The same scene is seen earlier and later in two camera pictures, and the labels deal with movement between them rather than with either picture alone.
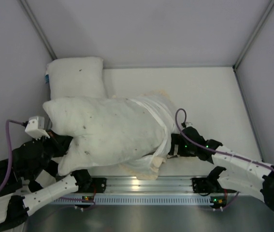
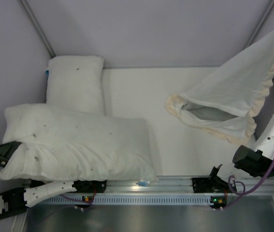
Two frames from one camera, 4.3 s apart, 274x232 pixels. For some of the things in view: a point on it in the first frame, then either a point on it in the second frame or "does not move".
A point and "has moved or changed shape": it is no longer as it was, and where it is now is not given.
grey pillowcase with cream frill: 161,104 -> 222,100
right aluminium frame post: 266,11 does not move
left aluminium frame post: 38,29 does not move
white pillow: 105,131 has moved or changed shape
